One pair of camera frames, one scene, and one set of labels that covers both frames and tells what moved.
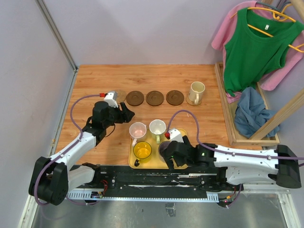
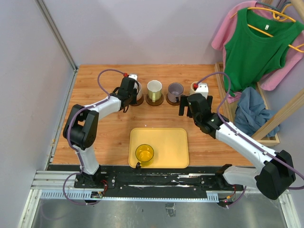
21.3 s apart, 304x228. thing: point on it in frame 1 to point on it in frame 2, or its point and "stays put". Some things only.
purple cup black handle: x=162 y=147 to x=175 y=91
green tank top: x=257 y=45 stays put
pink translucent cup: x=137 y=130 to x=139 y=93
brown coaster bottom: x=155 y=98 stays put
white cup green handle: x=157 y=127 to x=154 y=87
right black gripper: x=168 y=160 to x=184 y=103
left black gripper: x=125 y=116 to x=133 y=101
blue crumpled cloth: x=251 y=114 stays put
